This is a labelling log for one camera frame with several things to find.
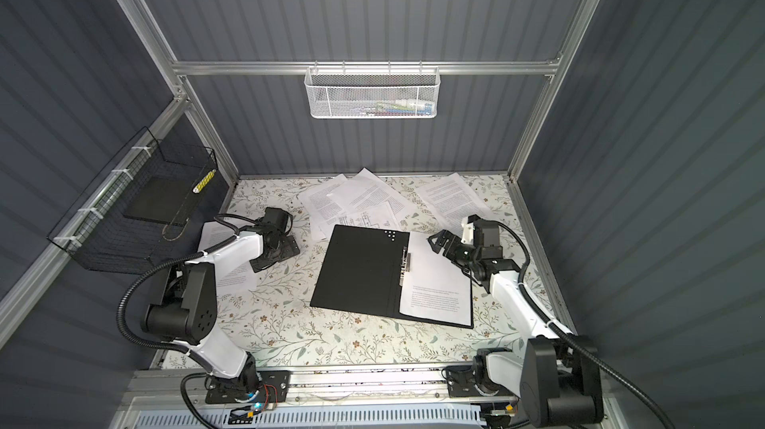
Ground printed paper sheet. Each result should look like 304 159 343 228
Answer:
416 173 497 235
328 169 416 220
297 174 402 243
398 241 473 327

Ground red folder black inside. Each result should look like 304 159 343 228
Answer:
310 225 473 329

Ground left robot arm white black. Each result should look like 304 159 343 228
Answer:
141 207 300 405

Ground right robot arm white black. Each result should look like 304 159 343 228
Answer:
428 215 605 428

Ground printed paper sheet left edge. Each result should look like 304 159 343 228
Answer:
193 221 264 296

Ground yellow green marker pen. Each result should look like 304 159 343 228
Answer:
192 169 217 194

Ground black pad in basket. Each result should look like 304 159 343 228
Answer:
123 177 201 226

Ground pens in white basket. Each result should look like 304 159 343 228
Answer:
356 98 436 116

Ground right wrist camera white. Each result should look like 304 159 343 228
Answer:
461 215 481 246

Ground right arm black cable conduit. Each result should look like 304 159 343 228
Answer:
495 221 677 429

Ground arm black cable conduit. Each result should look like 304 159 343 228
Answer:
495 221 677 429
116 212 276 429

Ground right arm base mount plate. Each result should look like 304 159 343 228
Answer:
440 364 516 398

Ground black wire mesh basket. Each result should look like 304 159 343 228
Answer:
47 127 218 275

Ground aluminium front rail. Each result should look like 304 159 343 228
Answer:
120 361 520 409

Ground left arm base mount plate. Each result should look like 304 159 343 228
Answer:
204 370 292 404

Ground white wire mesh basket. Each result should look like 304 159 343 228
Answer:
304 70 441 119

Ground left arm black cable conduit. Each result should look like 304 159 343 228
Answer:
116 212 276 429

